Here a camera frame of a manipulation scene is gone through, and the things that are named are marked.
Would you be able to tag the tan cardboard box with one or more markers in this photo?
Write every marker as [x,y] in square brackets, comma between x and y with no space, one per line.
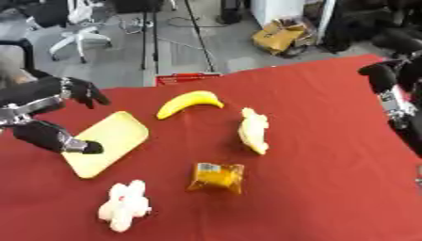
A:
[280,36]

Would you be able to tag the red basket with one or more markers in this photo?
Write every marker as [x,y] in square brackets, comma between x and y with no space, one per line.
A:
[184,78]

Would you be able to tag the cream toy bread slice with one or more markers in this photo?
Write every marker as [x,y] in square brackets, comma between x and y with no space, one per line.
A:
[254,130]

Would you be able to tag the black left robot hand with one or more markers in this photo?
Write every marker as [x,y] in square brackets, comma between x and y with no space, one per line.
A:
[41,135]

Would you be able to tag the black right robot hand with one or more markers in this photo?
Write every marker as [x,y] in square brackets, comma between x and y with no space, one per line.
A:
[404,94]

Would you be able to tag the yellow toy banana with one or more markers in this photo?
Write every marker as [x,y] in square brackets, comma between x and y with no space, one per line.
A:
[185,103]

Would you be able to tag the white office chair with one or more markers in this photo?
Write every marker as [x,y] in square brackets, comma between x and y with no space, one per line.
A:
[77,28]

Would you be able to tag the pale yellow rectangular tray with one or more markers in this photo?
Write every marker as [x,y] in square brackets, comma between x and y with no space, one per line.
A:
[110,144]

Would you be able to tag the black tripod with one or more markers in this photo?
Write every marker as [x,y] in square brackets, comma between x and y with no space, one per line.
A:
[151,34]

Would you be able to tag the yellow snack packet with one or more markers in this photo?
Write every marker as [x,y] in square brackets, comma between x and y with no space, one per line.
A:
[217,178]

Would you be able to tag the white soft toy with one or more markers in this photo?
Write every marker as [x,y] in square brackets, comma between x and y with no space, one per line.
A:
[124,205]

